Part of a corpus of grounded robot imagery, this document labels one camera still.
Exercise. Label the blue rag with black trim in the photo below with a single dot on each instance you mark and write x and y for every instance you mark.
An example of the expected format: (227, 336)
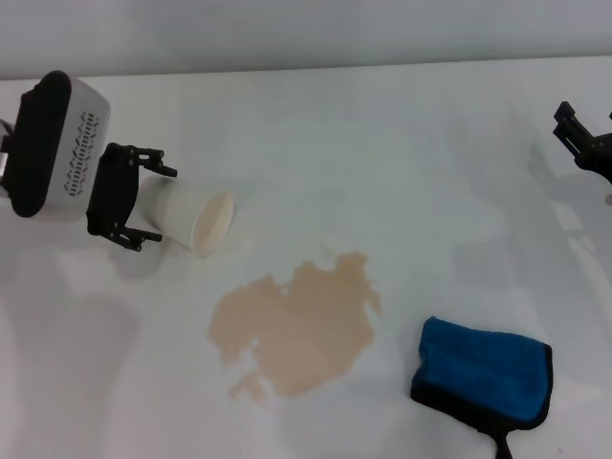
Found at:
(478, 363)

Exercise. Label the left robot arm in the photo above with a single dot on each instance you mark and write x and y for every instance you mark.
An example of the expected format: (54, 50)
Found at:
(3, 165)

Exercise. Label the white paper cup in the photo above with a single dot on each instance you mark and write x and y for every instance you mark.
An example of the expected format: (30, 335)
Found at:
(177, 210)

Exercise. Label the brown water stain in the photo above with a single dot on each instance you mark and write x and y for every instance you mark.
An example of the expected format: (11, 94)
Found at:
(301, 330)

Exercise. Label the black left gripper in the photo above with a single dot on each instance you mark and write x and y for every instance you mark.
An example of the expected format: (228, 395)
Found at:
(112, 191)

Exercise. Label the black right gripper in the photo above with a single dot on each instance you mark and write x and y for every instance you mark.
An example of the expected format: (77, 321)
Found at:
(600, 158)

